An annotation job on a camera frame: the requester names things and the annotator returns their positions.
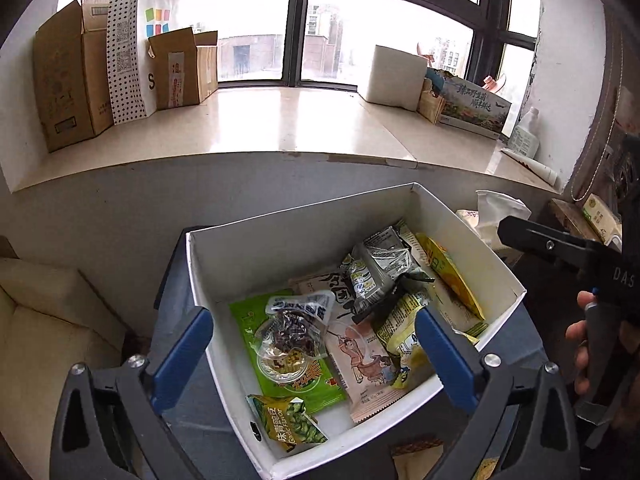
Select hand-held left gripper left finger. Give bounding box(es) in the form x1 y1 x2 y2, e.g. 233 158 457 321
57 306 216 480

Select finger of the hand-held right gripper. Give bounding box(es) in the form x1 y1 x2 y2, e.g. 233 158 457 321
497 216 608 281

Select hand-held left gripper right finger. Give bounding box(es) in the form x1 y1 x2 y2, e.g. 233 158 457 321
415 304 581 480

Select yellow-green snack packet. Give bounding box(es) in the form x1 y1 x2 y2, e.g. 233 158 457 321
372 290 438 391

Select pink cartoon figure snack packet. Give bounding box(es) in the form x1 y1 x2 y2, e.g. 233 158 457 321
290 272 416 426

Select white cardboard box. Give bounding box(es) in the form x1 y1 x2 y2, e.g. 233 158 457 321
185 181 527 480

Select silver snack packet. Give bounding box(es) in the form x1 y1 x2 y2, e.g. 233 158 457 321
341 227 436 323

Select small clear snack packet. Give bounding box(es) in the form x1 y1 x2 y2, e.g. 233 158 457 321
254 292 336 386

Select small green bean packet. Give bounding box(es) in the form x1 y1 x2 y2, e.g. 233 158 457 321
245 394 328 453

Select green snack packet yellow print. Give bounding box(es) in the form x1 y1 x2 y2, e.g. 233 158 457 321
229 290 348 413

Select person's right hand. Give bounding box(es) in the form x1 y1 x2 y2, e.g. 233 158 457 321
566 290 598 397

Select tissue pack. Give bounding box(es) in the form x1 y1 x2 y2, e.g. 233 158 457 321
456 190 532 256

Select green and cream carton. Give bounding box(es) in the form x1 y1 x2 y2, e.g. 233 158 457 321
582 192 623 243

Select white tube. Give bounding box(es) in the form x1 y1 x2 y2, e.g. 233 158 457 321
500 147 560 187

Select white plastic bottle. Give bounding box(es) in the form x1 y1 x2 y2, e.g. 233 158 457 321
509 106 542 158

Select beige chair cushion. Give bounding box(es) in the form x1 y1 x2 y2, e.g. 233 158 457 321
0 257 131 480

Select printed landscape gift box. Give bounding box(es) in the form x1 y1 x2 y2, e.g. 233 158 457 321
435 71 513 140

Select small brown woven box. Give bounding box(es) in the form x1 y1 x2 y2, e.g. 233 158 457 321
417 77 447 126

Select white foam box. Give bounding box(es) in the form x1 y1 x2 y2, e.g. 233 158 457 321
357 44 433 112

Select white windowsill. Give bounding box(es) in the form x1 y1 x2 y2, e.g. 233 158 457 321
0 87 563 193

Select small open cardboard box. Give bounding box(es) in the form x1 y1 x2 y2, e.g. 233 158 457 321
147 26 220 111

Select tall brown cardboard box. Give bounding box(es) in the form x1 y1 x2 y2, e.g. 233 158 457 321
32 0 116 153

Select polka-dot paper bag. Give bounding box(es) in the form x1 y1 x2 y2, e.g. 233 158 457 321
106 0 148 126

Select white bag coloured squares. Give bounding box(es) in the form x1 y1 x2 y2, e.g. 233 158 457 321
135 0 183 116

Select black window frame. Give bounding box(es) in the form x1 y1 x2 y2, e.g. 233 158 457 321
85 0 543 91

